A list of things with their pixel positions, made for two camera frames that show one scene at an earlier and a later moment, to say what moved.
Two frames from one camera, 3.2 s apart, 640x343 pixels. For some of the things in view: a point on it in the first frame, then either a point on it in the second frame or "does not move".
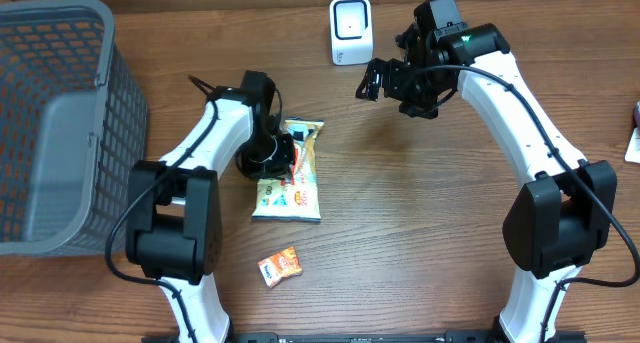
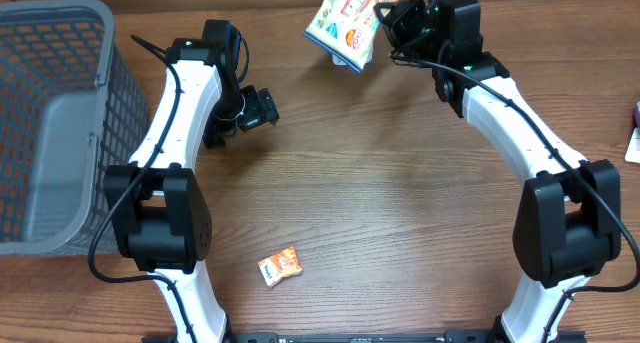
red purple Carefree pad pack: [636, 118] does not move
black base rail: [372, 337] does not move
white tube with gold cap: [633, 151] does not move
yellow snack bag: [293, 199] → [344, 25]
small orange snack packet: [282, 264] does not move
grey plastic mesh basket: [73, 118] does not move
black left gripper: [274, 169] → [262, 109]
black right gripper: [429, 104] → [394, 15]
